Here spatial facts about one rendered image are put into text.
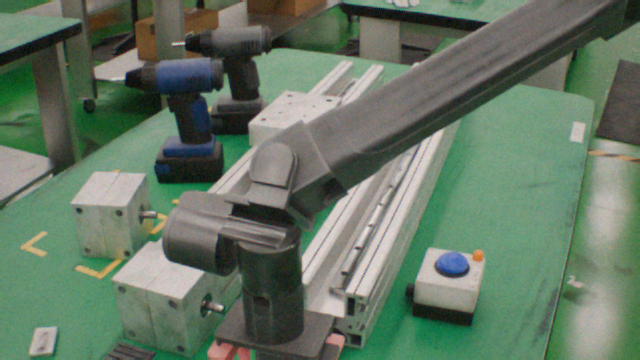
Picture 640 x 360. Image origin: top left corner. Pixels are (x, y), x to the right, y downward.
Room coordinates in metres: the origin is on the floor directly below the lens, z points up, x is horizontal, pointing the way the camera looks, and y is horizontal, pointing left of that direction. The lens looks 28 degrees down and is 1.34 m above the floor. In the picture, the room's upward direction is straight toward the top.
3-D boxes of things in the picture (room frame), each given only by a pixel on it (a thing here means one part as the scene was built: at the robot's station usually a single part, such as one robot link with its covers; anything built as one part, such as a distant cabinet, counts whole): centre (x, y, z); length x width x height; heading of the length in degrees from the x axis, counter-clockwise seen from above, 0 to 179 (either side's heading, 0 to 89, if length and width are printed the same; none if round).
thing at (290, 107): (1.06, 0.03, 0.87); 0.16 x 0.11 x 0.07; 160
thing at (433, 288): (0.69, -0.16, 0.81); 0.10 x 0.08 x 0.06; 70
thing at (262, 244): (0.49, 0.05, 1.00); 0.07 x 0.06 x 0.07; 67
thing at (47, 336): (0.59, 0.35, 0.78); 0.05 x 0.03 x 0.01; 10
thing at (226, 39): (1.26, 0.19, 0.89); 0.20 x 0.08 x 0.22; 93
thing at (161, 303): (0.63, 0.17, 0.83); 0.12 x 0.09 x 0.10; 70
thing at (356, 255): (0.99, -0.15, 0.82); 0.80 x 0.10 x 0.09; 160
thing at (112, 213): (0.84, 0.30, 0.83); 0.11 x 0.10 x 0.10; 85
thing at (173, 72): (1.06, 0.26, 0.89); 0.20 x 0.08 x 0.22; 92
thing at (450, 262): (0.68, -0.17, 0.84); 0.04 x 0.04 x 0.02
